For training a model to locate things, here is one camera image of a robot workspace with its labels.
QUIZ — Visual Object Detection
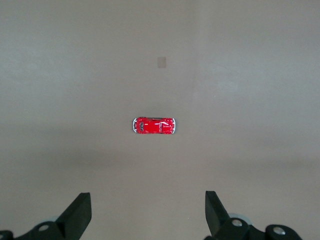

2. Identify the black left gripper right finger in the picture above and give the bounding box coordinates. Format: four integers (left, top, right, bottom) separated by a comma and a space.
203, 190, 303, 240

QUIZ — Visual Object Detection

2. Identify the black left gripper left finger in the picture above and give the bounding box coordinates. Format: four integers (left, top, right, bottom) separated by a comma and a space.
0, 191, 93, 240

